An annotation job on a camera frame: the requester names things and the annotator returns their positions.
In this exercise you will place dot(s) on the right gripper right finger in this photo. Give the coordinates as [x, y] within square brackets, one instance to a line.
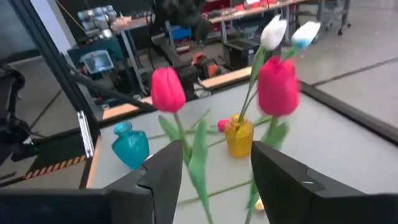
[295, 199]

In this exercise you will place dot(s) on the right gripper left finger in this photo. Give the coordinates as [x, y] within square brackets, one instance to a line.
[124, 205]

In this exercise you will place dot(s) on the red artificial tulip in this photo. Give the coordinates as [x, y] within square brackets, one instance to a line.
[222, 125]
[278, 87]

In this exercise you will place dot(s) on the green flower stem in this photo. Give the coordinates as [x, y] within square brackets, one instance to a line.
[306, 32]

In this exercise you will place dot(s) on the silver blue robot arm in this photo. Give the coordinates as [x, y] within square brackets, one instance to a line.
[93, 18]

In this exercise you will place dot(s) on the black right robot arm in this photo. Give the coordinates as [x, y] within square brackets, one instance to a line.
[12, 124]

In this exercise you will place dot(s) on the blue glass vase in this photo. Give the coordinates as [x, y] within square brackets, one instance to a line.
[130, 144]

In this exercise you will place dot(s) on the yellow glass vase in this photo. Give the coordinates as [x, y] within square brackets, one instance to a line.
[239, 137]

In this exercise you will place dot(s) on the blue equipment cart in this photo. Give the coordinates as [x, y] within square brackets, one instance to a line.
[77, 81]

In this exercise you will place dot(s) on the teach pendant screen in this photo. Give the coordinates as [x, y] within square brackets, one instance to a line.
[98, 61]

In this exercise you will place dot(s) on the black computer tower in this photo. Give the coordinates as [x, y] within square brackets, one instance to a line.
[241, 51]

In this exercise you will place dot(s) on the orange black shop vacuum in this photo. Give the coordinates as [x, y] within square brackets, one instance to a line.
[208, 67]

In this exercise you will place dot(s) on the grey wheeled table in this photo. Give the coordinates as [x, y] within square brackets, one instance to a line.
[335, 12]

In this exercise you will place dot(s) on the wooden top workbench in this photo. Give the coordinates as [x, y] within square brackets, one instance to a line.
[248, 13]

